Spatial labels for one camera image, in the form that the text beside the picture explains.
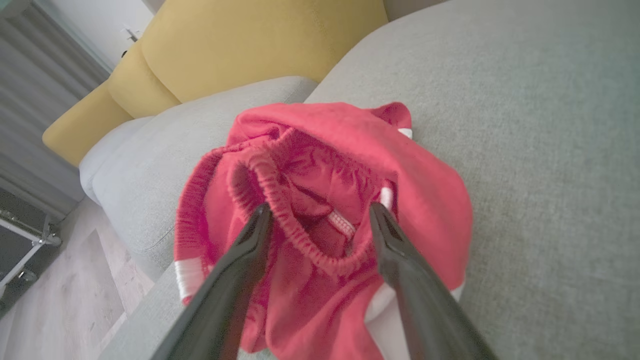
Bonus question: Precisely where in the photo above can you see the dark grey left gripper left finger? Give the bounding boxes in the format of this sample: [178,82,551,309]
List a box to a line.
[150,202,274,360]

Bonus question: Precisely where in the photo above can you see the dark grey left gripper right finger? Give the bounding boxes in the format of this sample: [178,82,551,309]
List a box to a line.
[369,202,501,360]

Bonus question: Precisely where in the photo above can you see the red shorts with white trim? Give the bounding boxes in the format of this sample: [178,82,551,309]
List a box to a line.
[173,101,474,360]

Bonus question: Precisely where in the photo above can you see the grey sofa seat cushion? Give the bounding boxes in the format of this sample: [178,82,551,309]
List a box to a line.
[78,75,320,282]

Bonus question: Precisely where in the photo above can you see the grey sofa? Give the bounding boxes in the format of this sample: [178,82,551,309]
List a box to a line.
[97,0,640,360]

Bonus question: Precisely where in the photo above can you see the yellow sofa backrest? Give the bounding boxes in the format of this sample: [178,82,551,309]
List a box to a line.
[42,0,390,167]

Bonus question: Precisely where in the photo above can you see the grey curtain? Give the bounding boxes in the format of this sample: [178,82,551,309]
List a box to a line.
[0,0,112,221]

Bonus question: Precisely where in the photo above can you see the beige-grey sofa back cushion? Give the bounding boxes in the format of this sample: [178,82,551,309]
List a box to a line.
[384,0,451,22]

